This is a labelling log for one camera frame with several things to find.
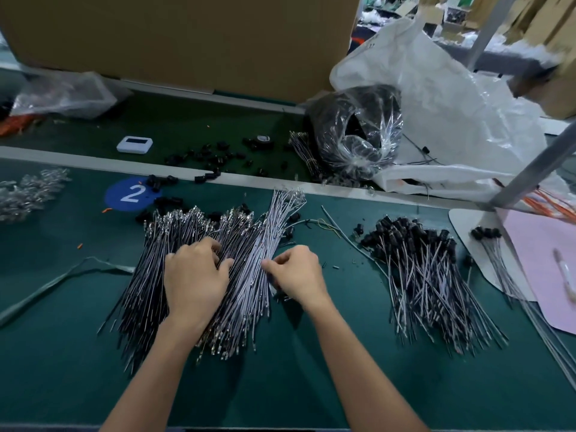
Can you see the stack of cardboard boxes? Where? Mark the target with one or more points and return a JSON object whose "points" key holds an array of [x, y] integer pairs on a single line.
{"points": [[558, 49]]}

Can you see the person's left hand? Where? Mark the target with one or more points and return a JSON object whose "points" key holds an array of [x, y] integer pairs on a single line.
{"points": [[193, 283]]}

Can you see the large white plastic sack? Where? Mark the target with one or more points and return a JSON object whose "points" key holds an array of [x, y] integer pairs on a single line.
{"points": [[450, 108]]}

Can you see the blue round number sticker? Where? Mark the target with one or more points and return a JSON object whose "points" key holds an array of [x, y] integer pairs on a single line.
{"points": [[132, 194]]}

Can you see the pink paper sheet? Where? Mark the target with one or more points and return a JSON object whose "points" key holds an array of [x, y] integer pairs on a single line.
{"points": [[544, 265]]}

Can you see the clear plastic strip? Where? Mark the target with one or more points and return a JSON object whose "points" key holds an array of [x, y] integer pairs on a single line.
{"points": [[63, 276]]}

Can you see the crumpled clear plastic bag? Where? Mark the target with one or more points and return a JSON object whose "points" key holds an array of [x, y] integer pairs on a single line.
{"points": [[67, 92]]}

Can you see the black plastic caps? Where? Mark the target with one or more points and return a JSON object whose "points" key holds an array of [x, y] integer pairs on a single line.
{"points": [[216, 157]]}

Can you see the clear bag with black contents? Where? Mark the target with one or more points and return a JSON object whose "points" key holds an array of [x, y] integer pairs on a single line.
{"points": [[358, 130]]}

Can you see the person's right forearm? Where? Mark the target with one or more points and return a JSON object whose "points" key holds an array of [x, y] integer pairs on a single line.
{"points": [[364, 373]]}

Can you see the brown cardboard panel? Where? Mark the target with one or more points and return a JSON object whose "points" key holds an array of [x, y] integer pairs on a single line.
{"points": [[180, 40]]}

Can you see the grey metal frame post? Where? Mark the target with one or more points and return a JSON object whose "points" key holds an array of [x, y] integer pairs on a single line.
{"points": [[486, 29], [538, 166]]}

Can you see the person's left forearm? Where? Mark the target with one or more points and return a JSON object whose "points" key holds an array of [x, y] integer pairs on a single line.
{"points": [[148, 382]]}

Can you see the person's right hand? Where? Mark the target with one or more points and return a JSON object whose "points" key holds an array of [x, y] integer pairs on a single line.
{"points": [[297, 276]]}

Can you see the small white timer device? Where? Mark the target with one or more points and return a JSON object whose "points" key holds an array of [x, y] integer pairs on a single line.
{"points": [[134, 145]]}

